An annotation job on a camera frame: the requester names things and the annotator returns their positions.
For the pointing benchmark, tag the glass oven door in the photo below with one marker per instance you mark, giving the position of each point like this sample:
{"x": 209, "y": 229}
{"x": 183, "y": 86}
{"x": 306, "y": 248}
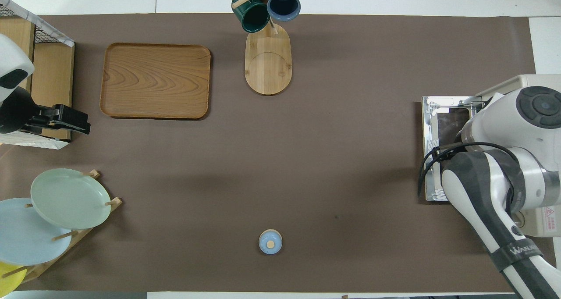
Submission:
{"x": 431, "y": 128}

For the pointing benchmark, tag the wooden mug tree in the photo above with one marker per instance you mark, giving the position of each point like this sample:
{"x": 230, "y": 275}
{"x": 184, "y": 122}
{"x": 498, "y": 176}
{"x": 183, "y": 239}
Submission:
{"x": 268, "y": 66}

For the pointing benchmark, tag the brown table mat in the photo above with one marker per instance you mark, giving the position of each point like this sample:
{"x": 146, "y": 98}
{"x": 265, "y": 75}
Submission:
{"x": 307, "y": 158}

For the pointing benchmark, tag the blue mug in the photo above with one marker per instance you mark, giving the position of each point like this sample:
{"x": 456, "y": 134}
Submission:
{"x": 284, "y": 3}

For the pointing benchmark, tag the light green plate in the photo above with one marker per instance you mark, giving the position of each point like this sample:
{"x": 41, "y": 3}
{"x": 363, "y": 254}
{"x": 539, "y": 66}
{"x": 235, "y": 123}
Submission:
{"x": 70, "y": 198}

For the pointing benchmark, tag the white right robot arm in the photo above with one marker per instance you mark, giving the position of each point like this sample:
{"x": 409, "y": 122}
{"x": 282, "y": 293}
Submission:
{"x": 482, "y": 128}

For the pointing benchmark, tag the dark green mug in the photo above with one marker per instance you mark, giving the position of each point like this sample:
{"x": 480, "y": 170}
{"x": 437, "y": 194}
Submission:
{"x": 252, "y": 14}

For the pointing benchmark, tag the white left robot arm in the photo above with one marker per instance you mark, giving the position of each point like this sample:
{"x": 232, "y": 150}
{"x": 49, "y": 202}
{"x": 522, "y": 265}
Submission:
{"x": 11, "y": 53}

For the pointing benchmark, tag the wooden plate rack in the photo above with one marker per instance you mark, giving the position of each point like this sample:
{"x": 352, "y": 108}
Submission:
{"x": 83, "y": 235}

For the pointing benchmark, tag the large light blue plate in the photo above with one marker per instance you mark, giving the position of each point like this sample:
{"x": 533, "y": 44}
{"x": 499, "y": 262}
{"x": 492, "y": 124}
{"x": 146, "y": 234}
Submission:
{"x": 26, "y": 237}

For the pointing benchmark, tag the cream toaster oven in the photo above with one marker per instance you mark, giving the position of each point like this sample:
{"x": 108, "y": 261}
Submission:
{"x": 543, "y": 222}

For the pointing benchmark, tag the wooden two-tier shelf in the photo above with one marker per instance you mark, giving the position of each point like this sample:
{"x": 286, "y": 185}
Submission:
{"x": 52, "y": 75}

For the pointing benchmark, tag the white patterned cloth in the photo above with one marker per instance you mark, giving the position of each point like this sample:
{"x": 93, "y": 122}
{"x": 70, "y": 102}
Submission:
{"x": 35, "y": 140}

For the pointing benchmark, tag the wooden serving tray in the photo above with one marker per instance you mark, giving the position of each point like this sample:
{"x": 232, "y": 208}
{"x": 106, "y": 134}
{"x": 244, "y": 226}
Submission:
{"x": 155, "y": 82}

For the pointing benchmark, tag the yellow plate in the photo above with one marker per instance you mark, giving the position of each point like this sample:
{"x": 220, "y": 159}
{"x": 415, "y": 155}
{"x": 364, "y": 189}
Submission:
{"x": 8, "y": 279}

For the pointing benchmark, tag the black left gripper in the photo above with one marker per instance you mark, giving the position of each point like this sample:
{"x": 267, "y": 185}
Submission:
{"x": 65, "y": 120}

